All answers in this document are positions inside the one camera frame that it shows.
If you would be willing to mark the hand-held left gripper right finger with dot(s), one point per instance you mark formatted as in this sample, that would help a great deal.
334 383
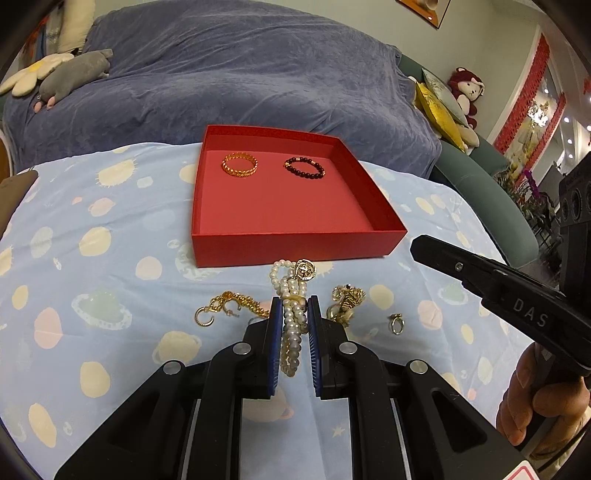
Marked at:
315 346

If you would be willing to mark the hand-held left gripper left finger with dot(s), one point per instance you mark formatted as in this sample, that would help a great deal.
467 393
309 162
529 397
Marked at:
275 346

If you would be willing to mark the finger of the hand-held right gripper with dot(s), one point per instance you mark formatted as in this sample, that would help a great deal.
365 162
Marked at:
443 258

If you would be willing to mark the gold wristwatch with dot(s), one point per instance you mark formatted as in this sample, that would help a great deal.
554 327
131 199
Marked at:
344 297

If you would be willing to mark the red cardboard box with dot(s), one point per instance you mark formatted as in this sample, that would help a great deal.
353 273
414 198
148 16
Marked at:
277 203

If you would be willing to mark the person's right hand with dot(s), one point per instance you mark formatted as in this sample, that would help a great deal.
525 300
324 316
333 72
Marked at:
531 415

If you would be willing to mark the green sofa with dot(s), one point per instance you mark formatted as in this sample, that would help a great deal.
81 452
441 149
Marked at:
485 184

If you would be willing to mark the potted flowers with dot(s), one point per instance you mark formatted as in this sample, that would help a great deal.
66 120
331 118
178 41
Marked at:
531 198

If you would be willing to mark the beige plush cushion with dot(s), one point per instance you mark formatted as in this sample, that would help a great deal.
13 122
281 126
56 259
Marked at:
467 138

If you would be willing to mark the gold cushion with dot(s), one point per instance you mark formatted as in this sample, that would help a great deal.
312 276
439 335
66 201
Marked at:
436 110

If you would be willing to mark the silver grey cushion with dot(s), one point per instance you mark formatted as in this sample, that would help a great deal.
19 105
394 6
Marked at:
443 90

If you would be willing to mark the red monkey plush toy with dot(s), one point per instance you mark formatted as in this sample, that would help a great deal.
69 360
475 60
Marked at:
466 90

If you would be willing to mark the light blue patterned tablecloth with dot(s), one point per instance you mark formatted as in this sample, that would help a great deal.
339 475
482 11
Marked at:
92 277

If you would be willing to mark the blue blanket covered sofa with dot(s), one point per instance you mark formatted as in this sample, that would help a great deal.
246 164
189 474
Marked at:
231 69

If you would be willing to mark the grey plush toy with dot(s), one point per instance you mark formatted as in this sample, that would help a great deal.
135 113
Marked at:
69 76

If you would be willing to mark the flower shaped cushion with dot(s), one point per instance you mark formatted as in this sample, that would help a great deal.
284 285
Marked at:
27 74

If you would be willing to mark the red paper wall decoration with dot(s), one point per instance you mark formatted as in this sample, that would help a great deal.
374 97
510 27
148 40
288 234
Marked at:
517 101

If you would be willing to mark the framed wall picture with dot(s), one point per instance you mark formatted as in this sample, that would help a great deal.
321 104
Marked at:
422 11

